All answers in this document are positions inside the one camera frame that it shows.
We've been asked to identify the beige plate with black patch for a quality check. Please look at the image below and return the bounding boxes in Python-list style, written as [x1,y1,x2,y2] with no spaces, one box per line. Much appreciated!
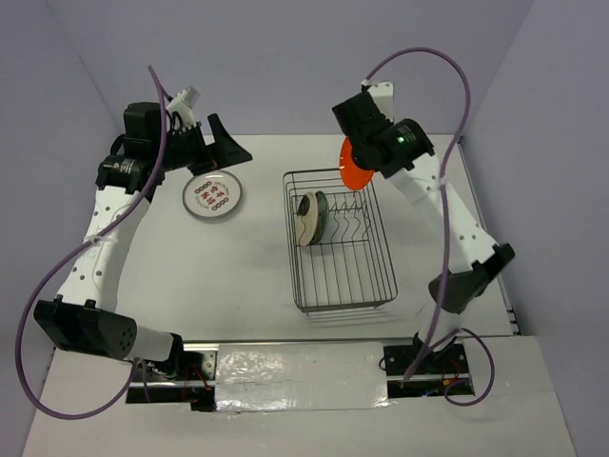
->
[295,192,320,247]

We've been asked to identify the blue green patterned plate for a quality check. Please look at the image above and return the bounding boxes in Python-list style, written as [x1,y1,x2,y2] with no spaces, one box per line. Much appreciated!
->
[310,190,329,245]

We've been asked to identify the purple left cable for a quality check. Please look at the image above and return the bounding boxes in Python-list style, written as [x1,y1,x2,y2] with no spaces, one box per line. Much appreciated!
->
[15,64,171,420]

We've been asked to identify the silver tape sheet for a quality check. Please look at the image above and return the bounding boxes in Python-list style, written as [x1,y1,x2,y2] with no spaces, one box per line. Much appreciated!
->
[215,342,389,412]

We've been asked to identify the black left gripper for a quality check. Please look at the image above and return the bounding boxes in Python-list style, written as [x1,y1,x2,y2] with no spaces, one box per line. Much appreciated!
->
[154,113,252,177]

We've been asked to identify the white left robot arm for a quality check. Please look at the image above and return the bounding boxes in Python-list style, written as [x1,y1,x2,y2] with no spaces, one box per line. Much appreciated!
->
[33,88,252,380]

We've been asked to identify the white plate red characters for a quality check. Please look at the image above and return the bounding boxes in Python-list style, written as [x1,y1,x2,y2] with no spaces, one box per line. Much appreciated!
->
[182,170,244,222]

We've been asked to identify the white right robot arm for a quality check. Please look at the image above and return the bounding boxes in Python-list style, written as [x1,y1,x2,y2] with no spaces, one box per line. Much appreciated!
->
[332,81,515,379]

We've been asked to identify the metal rail with mounts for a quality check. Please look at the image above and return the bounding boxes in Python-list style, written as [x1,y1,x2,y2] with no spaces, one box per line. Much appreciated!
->
[127,341,475,413]

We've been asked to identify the orange plate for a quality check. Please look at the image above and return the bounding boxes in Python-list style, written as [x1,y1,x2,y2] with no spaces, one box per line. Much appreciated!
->
[339,138,374,191]

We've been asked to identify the grey wire dish rack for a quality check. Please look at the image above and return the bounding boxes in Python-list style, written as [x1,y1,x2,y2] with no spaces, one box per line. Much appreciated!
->
[283,169,398,314]

